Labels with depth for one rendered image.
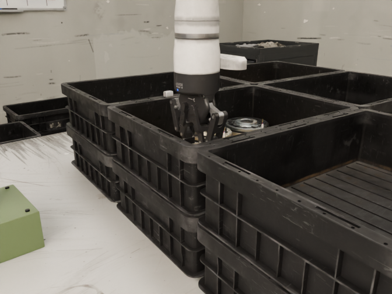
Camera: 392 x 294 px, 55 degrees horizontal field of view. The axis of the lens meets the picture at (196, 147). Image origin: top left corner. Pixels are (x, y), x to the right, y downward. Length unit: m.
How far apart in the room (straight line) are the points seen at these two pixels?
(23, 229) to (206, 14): 0.47
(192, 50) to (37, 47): 3.27
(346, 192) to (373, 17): 3.62
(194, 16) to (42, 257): 0.48
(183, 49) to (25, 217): 0.39
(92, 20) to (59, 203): 3.21
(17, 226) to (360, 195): 0.57
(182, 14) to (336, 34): 3.85
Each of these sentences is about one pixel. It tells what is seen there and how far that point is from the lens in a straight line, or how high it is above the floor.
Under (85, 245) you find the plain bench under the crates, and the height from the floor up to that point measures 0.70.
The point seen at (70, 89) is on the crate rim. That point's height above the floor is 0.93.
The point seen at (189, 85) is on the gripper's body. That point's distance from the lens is 0.59.
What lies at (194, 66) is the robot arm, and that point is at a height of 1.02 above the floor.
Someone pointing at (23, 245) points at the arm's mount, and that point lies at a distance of 0.74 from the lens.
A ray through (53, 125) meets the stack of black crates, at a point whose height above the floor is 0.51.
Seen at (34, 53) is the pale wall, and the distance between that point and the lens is 3.80.
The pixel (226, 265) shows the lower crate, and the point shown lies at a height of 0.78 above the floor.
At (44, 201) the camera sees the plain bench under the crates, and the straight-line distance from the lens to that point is 0.92.
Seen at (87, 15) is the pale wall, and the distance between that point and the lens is 3.97.
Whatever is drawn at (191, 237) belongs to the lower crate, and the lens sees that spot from 0.59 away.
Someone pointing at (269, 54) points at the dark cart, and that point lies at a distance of 2.36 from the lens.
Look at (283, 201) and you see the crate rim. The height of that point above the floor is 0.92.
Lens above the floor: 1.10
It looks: 20 degrees down
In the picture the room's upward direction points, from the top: straight up
